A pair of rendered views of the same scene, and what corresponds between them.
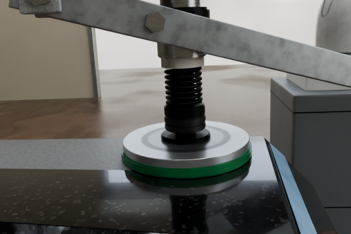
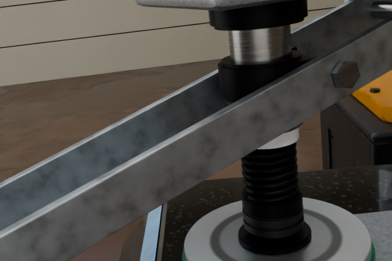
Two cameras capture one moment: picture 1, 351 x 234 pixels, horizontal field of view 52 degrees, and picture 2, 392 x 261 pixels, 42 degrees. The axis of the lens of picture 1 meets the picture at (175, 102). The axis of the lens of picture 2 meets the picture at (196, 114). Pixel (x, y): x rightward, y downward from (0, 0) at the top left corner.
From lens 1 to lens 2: 1.11 m
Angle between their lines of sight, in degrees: 151
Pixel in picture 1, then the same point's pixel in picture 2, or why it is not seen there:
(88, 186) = (344, 194)
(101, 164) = (371, 221)
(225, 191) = (213, 207)
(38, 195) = (378, 183)
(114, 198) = (306, 189)
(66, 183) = (372, 195)
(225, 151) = (213, 213)
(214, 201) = (221, 197)
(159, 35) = not seen: hidden behind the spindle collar
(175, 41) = not seen: hidden behind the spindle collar
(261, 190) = (182, 212)
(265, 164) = (170, 244)
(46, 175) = not seen: outside the picture
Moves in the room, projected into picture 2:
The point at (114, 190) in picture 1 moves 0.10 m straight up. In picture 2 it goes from (314, 195) to (311, 130)
